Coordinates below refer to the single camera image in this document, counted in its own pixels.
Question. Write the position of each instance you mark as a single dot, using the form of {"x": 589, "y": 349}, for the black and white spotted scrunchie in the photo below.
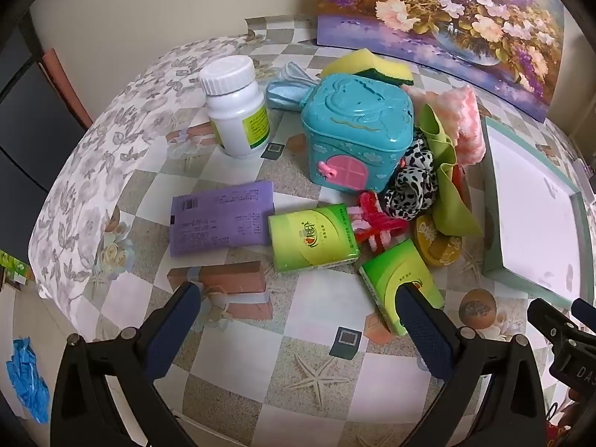
{"x": 409, "y": 191}

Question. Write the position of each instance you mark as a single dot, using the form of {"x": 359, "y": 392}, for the grey floral cloth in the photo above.
{"x": 79, "y": 195}

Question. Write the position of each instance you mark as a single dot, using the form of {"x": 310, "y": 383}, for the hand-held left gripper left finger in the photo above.
{"x": 172, "y": 330}

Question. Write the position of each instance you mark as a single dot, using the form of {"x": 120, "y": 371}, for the flower bouquet painting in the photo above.
{"x": 442, "y": 18}

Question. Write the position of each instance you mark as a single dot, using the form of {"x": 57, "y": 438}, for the purple packet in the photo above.
{"x": 219, "y": 219}

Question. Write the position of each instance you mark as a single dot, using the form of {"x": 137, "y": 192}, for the green cardboard box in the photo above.
{"x": 11, "y": 260}

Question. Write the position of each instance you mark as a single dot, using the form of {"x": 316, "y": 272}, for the reddish brown board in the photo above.
{"x": 65, "y": 88}

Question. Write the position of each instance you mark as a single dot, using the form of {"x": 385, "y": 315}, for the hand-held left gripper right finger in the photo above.
{"x": 423, "y": 330}

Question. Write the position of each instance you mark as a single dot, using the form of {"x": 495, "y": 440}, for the yellow round slipper toy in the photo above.
{"x": 437, "y": 247}

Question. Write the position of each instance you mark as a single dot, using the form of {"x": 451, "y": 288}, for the dark cabinet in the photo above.
{"x": 28, "y": 149}

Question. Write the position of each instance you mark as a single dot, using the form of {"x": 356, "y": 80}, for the green tissue pack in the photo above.
{"x": 396, "y": 270}
{"x": 312, "y": 242}

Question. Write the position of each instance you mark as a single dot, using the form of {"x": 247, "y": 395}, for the red pink pipe cleaner knot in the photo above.
{"x": 377, "y": 223}

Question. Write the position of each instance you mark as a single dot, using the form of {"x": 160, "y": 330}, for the green cloth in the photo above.
{"x": 447, "y": 181}

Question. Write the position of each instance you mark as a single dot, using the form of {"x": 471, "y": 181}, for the white tray with teal rim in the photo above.
{"x": 531, "y": 205}

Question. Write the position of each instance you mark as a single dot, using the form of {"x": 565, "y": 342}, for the teal toy house box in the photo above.
{"x": 358, "y": 116}

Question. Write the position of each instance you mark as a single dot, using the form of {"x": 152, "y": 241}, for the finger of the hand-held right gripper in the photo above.
{"x": 584, "y": 312}
{"x": 552, "y": 323}

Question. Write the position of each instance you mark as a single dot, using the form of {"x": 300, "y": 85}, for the white pill bottle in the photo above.
{"x": 237, "y": 116}

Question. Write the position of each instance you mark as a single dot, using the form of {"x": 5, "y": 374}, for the pink striped fluffy cloth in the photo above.
{"x": 465, "y": 121}

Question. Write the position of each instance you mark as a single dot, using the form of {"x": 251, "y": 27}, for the checkered plastic tablecloth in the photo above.
{"x": 288, "y": 363}

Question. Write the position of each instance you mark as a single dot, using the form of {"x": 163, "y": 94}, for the yellow sponge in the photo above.
{"x": 368, "y": 63}

